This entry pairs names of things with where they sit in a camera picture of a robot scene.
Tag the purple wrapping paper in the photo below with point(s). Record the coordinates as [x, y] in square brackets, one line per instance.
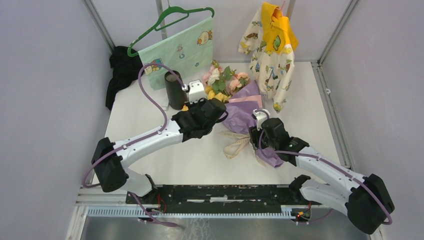
[240, 118]

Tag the beige printed ribbon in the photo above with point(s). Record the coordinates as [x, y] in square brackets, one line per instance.
[241, 141]

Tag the artificial flower bunch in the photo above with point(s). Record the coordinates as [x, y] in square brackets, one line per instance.
[223, 82]

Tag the pink wrapping paper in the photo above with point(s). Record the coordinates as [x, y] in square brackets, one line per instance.
[252, 98]

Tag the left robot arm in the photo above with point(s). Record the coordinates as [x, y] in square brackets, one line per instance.
[111, 160]

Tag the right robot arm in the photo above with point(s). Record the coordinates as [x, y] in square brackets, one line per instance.
[365, 200]

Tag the black cylindrical vase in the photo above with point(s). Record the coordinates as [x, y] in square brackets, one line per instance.
[176, 96]

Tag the green cartoon cloth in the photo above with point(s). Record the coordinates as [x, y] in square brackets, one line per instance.
[185, 52]

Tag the yellow cartoon child jacket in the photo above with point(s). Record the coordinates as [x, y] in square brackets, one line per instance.
[271, 43]

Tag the black cloth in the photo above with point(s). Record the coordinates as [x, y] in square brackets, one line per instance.
[125, 70]

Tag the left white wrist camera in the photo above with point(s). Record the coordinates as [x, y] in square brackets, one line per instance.
[195, 91]

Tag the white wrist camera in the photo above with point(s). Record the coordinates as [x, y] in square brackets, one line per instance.
[195, 91]
[260, 115]

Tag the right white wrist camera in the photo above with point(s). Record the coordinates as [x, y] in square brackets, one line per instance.
[260, 115]

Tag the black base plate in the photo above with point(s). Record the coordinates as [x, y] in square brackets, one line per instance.
[222, 199]

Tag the white slotted cable duct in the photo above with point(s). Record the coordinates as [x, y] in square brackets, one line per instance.
[114, 204]

